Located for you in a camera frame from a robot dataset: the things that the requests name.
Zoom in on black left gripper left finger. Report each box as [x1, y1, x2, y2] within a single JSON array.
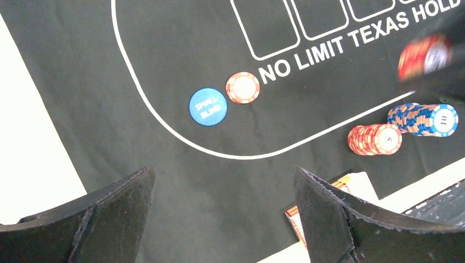
[[1, 167, 155, 262]]

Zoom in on aluminium mounting rail frame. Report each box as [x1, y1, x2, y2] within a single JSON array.
[[402, 180, 464, 227]]

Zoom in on red playing card box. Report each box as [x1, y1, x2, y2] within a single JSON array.
[[284, 171, 379, 248]]

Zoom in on blue poker chip stack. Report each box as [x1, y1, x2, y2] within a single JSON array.
[[387, 103, 458, 138]]

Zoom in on red chips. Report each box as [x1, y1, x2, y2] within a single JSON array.
[[225, 72, 260, 104], [398, 34, 452, 82]]

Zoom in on red poker chip stack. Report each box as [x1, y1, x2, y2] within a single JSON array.
[[347, 123, 402, 156]]

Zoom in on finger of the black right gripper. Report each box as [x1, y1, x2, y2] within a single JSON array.
[[399, 14, 464, 104]]

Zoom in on black poker table mat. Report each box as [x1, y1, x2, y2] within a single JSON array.
[[1, 1, 464, 262]]

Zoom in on blue small blind button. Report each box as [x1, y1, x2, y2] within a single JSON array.
[[189, 87, 228, 127]]

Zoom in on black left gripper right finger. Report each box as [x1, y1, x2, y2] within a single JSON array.
[[293, 167, 464, 262]]

